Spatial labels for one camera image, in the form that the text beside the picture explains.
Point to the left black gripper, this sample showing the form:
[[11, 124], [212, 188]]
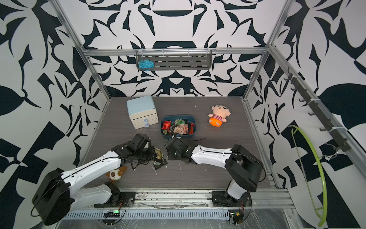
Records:
[[152, 153]]

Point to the cyan crumpled cloth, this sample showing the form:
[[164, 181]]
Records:
[[146, 65]]

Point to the brown white plush dog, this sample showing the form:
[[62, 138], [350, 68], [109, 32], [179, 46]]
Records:
[[116, 174]]

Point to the pink label black tea bag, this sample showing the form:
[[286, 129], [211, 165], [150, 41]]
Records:
[[181, 129]]

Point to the grey wall shelf rack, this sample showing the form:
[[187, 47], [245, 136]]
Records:
[[177, 59]]

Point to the small red tea bag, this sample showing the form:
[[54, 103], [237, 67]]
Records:
[[166, 125]]

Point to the black wall hook rail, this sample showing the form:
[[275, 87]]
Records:
[[318, 108]]

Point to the yellow label black tea bag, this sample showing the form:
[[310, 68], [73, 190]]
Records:
[[159, 160]]

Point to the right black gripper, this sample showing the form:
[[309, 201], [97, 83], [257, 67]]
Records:
[[168, 150]]

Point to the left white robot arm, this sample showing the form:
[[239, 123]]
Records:
[[63, 191]]

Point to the pink baby plush doll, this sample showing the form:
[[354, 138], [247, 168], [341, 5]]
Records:
[[218, 115]]

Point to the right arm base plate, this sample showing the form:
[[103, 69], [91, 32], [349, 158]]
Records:
[[222, 199]]

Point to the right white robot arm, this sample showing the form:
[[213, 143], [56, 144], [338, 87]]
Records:
[[244, 168]]

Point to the teal plastic storage box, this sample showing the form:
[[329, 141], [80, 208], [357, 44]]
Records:
[[177, 120]]

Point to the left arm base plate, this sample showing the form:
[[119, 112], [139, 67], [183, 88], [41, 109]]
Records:
[[124, 197]]

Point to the light blue drawer box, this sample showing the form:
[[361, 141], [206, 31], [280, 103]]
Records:
[[142, 112]]

